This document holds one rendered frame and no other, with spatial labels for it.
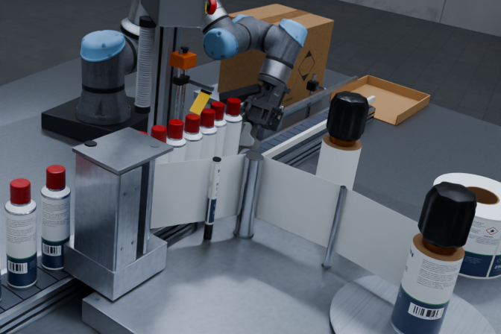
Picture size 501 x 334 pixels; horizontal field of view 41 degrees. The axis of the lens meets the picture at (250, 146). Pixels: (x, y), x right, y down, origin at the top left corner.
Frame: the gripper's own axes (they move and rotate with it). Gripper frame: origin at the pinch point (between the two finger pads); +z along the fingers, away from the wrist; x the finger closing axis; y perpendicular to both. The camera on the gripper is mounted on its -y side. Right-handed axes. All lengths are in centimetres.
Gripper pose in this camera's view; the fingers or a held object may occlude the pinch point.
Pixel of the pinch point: (233, 150)
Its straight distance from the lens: 167.6
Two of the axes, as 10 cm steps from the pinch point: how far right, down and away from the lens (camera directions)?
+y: 8.1, 3.4, -4.7
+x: 4.3, 2.0, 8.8
